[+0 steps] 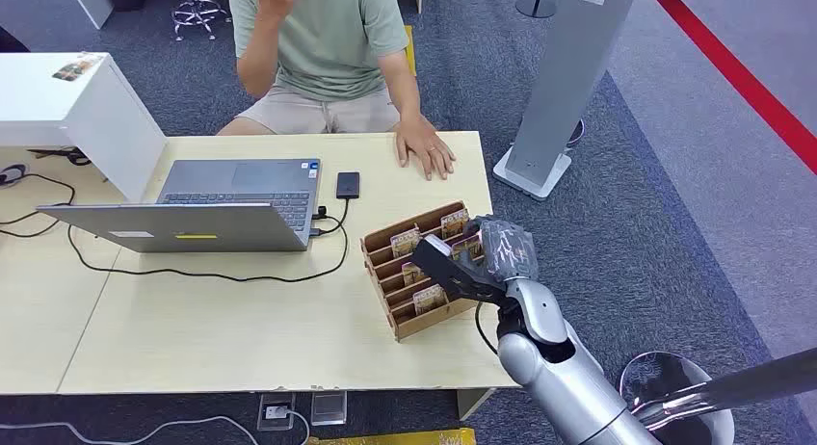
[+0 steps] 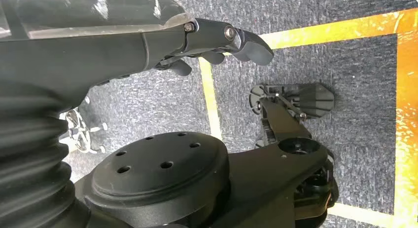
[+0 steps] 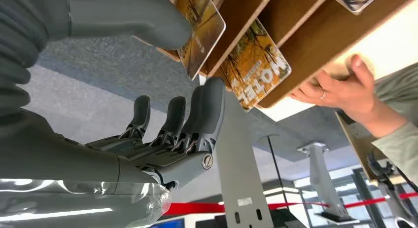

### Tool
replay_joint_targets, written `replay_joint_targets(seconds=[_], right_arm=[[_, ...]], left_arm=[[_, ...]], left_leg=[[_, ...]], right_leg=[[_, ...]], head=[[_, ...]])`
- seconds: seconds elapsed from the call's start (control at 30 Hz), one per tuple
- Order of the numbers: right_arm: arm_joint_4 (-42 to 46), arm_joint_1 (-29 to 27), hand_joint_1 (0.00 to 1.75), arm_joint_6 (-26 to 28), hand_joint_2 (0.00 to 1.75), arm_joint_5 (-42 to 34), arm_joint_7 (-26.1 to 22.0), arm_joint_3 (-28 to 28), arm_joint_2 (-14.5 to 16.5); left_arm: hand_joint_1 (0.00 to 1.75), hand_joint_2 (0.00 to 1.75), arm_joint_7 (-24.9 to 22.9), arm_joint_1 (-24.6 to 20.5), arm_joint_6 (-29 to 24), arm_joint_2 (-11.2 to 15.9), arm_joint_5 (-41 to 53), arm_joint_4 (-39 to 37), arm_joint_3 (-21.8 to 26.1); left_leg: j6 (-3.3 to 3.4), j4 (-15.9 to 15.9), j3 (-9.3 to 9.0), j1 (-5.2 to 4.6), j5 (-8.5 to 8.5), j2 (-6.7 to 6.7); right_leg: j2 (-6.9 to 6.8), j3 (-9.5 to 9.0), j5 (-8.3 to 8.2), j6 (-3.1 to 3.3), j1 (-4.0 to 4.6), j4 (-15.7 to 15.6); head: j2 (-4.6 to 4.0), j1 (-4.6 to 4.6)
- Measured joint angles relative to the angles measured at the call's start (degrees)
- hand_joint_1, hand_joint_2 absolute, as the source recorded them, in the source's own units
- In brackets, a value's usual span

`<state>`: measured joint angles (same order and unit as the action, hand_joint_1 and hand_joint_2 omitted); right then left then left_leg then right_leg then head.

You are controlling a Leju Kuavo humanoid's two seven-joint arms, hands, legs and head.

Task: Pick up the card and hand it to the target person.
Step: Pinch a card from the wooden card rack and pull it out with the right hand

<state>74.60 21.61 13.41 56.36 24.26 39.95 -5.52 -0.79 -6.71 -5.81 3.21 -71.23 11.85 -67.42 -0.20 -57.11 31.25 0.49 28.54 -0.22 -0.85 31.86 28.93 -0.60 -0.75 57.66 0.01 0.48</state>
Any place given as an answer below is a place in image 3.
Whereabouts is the person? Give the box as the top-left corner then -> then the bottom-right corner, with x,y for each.
374,63 -> 418,126

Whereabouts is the brown wooden card rack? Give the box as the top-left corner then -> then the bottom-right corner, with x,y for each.
134,0 -> 418,110

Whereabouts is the autumn motel key card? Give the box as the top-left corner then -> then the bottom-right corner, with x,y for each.
219,19 -> 292,112

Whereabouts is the autumn forest card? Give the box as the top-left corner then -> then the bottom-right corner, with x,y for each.
161,0 -> 227,80

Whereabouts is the wooden board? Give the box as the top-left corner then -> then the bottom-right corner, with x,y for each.
334,110 -> 406,185

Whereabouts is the white metal table leg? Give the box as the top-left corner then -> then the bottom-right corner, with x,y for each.
297,141 -> 360,226

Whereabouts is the thin black pole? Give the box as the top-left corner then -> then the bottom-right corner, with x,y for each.
258,134 -> 291,217

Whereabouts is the blue monitor screen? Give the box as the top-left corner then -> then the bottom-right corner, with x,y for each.
150,218 -> 185,228

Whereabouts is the grey metal table leg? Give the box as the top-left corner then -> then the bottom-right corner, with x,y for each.
215,90 -> 275,228

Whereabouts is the red barrier tape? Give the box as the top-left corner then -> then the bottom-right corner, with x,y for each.
165,192 -> 418,216

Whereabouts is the ribbed grey right arm sleeve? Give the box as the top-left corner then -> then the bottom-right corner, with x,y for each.
0,0 -> 70,118

